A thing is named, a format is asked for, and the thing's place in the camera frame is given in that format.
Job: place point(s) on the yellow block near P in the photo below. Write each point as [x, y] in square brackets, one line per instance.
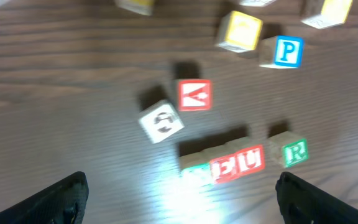
[239, 32]

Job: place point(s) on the red E block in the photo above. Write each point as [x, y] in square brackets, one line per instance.
[222, 162]

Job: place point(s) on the green R block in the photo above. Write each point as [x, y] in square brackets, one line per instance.
[288, 149]

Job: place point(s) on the blue P block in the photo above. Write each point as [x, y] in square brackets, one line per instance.
[281, 52]

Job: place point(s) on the white picture block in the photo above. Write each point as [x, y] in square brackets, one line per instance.
[160, 121]

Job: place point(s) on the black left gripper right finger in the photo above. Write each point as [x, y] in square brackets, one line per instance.
[302, 203]

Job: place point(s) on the red V block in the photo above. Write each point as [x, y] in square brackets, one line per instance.
[194, 94]

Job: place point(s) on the green N block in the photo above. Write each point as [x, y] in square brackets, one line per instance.
[195, 170]

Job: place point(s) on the yellow block left centre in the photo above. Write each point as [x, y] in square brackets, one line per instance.
[143, 7]

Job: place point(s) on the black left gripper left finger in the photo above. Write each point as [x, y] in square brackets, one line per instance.
[61, 203]

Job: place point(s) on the red U block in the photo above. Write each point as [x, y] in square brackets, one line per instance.
[249, 155]

